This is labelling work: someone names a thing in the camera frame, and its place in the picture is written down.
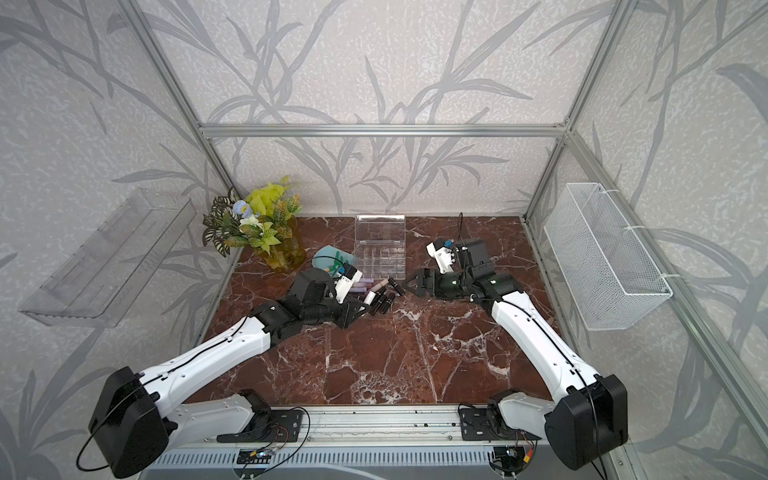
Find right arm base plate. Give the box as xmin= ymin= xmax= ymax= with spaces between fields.
xmin=457 ymin=403 xmax=540 ymax=442

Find artificial flowers in yellow vase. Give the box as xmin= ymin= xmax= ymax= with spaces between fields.
xmin=202 ymin=176 xmax=306 ymax=272

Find aluminium front rail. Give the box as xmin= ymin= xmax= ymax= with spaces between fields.
xmin=167 ymin=392 xmax=555 ymax=450

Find teal toy shovel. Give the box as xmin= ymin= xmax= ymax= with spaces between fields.
xmin=311 ymin=245 xmax=355 ymax=278

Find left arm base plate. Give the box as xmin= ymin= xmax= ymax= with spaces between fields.
xmin=216 ymin=389 xmax=304 ymax=443

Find black lipstick tube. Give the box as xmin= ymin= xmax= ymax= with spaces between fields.
xmin=381 ymin=292 xmax=397 ymax=314
xmin=387 ymin=277 xmax=406 ymax=296
xmin=369 ymin=291 xmax=387 ymax=315

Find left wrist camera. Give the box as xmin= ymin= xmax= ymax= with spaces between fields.
xmin=335 ymin=264 xmax=362 ymax=304

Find green toy rake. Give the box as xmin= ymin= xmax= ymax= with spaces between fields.
xmin=334 ymin=251 xmax=353 ymax=264

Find right electronics board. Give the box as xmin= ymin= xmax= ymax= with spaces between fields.
xmin=489 ymin=446 xmax=535 ymax=479

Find white wire mesh basket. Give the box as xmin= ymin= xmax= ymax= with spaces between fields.
xmin=544 ymin=182 xmax=673 ymax=331

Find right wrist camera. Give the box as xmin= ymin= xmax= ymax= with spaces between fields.
xmin=426 ymin=239 xmax=455 ymax=274

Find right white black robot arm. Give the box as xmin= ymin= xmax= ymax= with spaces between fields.
xmin=405 ymin=238 xmax=629 ymax=470

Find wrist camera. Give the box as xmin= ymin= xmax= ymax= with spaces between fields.
xmin=335 ymin=264 xmax=362 ymax=304
xmin=426 ymin=239 xmax=455 ymax=274

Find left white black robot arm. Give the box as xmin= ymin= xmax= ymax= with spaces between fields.
xmin=88 ymin=264 xmax=369 ymax=479

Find electronics board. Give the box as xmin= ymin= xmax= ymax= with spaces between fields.
xmin=489 ymin=446 xmax=535 ymax=479
xmin=235 ymin=449 xmax=275 ymax=466

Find rose gold lipstick tube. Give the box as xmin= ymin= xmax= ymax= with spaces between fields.
xmin=368 ymin=279 xmax=389 ymax=295

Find clear plastic wall shelf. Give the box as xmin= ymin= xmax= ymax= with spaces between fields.
xmin=19 ymin=189 xmax=196 ymax=328

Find left electronics board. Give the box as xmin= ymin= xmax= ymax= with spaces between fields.
xmin=235 ymin=449 xmax=275 ymax=466

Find clear acrylic lipstick organizer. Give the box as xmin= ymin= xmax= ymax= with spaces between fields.
xmin=353 ymin=214 xmax=406 ymax=280

